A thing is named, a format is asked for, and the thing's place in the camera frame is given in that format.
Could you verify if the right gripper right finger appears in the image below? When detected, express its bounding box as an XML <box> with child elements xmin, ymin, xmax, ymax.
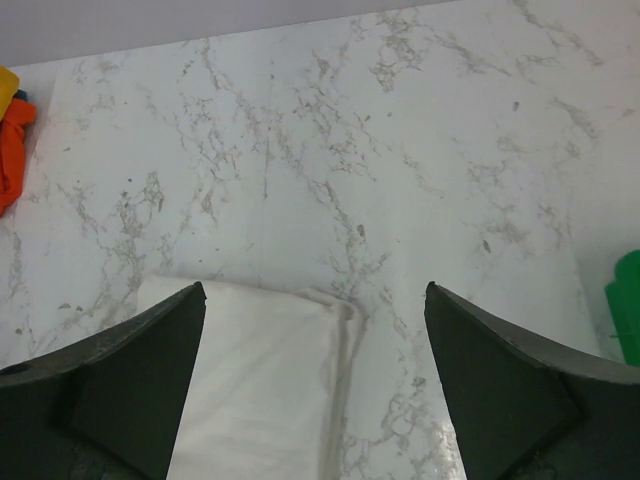
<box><xmin>424</xmin><ymin>282</ymin><xmax>639</xmax><ymax>479</ymax></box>

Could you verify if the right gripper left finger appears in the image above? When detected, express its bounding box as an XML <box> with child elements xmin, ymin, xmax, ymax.
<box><xmin>1</xmin><ymin>282</ymin><xmax>206</xmax><ymax>479</ymax></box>

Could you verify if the white t shirt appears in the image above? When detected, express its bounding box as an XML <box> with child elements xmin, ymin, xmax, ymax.
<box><xmin>168</xmin><ymin>281</ymin><xmax>364</xmax><ymax>479</ymax></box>

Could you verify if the green plastic tray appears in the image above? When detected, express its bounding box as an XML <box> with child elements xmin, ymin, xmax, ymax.
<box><xmin>605</xmin><ymin>250</ymin><xmax>639</xmax><ymax>366</ymax></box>

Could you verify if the orange folded shirt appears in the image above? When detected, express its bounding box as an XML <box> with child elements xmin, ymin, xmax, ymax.
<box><xmin>1</xmin><ymin>98</ymin><xmax>37</xmax><ymax>215</ymax></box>

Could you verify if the blue folded shirt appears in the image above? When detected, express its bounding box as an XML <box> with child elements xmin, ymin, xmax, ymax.
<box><xmin>14</xmin><ymin>89</ymin><xmax>28</xmax><ymax>101</ymax></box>

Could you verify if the mustard yellow folded shirt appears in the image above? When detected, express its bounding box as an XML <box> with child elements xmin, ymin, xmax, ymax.
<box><xmin>0</xmin><ymin>66</ymin><xmax>20</xmax><ymax>119</ymax></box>

